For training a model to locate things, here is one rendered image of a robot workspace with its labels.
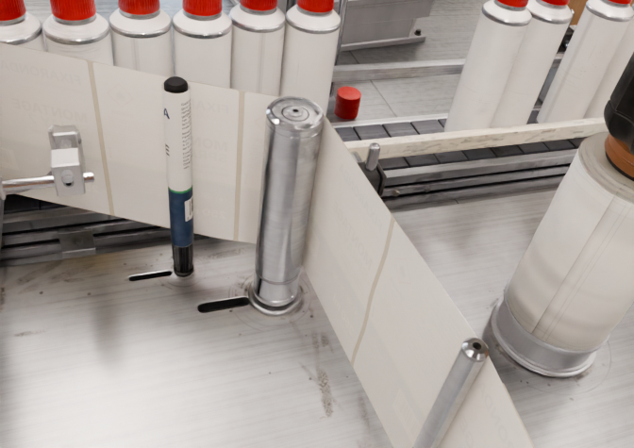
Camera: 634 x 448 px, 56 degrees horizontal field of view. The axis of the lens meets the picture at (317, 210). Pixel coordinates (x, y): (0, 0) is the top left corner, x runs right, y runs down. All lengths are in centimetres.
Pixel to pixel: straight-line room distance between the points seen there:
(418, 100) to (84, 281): 56
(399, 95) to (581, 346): 51
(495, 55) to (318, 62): 20
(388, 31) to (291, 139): 66
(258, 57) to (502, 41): 26
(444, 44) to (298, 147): 72
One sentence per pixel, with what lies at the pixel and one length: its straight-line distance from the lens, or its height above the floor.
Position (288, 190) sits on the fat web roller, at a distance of 41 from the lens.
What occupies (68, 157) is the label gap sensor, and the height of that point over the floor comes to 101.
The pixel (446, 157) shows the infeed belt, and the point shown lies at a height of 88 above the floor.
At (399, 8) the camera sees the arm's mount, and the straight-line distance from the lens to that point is 102.
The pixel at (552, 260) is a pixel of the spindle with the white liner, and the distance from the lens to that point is 46.
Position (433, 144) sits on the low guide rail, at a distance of 68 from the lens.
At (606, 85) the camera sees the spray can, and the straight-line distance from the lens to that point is 83.
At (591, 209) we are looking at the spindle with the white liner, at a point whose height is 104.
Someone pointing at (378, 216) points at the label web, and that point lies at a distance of 35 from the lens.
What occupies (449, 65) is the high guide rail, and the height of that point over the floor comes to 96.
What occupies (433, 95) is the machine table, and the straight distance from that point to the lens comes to 93.
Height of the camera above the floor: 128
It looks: 42 degrees down
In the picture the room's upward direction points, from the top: 9 degrees clockwise
